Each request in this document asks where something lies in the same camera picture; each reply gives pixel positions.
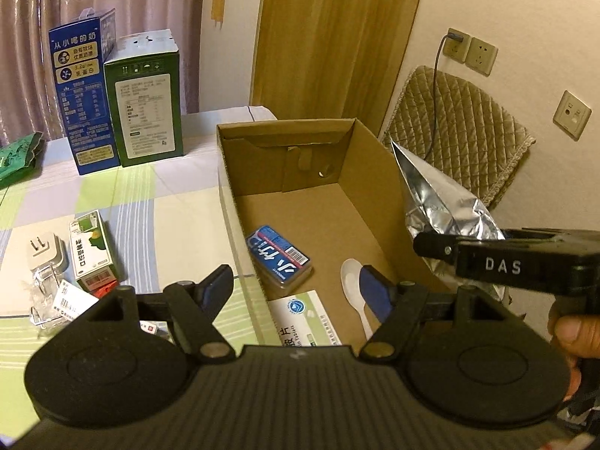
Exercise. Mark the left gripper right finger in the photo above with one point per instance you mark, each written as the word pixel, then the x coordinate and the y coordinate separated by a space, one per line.
pixel 399 307

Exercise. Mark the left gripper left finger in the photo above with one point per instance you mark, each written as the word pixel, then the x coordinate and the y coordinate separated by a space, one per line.
pixel 193 308

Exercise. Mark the white plastic spoon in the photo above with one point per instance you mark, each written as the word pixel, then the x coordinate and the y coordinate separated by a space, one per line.
pixel 350 279

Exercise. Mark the white green medicine box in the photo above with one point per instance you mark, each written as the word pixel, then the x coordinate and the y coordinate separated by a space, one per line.
pixel 302 321

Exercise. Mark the blue red card box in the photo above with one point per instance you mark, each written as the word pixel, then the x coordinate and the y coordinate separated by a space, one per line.
pixel 284 266

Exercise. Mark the silver foil pouch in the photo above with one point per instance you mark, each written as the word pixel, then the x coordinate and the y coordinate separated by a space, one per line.
pixel 439 204

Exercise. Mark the green white spray box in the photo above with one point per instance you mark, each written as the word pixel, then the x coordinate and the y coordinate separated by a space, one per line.
pixel 94 269

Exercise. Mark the clear bagged metal rack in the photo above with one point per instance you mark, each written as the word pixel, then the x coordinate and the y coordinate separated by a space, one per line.
pixel 54 301

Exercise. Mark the white plug adapter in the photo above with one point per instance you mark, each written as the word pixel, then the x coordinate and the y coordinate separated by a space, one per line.
pixel 46 250

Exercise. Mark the red snack packet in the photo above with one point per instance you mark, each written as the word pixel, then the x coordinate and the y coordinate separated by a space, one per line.
pixel 148 327

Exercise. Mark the person right hand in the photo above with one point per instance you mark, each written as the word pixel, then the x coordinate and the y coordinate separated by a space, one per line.
pixel 577 335

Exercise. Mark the open cardboard box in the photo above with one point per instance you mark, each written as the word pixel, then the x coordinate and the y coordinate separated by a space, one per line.
pixel 333 190

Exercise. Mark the checkered tablecloth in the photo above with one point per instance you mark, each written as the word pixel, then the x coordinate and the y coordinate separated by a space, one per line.
pixel 164 220

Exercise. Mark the quilted chair cushion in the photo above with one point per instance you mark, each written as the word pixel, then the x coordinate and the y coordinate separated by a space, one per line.
pixel 461 130

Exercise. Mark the green wet wipes pack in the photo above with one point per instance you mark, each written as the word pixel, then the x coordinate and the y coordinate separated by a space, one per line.
pixel 19 158

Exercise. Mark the green milk carton box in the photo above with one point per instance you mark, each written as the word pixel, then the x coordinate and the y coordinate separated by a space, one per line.
pixel 143 89

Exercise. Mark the wooden door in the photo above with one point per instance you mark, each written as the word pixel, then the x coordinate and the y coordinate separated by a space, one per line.
pixel 317 59

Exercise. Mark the blue milk carton box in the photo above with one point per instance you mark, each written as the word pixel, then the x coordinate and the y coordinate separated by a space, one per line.
pixel 86 93

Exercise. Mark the pink curtain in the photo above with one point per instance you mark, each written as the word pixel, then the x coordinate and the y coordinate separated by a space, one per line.
pixel 29 60

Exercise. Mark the wall data socket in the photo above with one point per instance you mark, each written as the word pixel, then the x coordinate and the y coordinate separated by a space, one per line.
pixel 572 115

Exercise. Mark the wall power socket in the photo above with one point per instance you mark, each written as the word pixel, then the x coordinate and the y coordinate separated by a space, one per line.
pixel 475 53

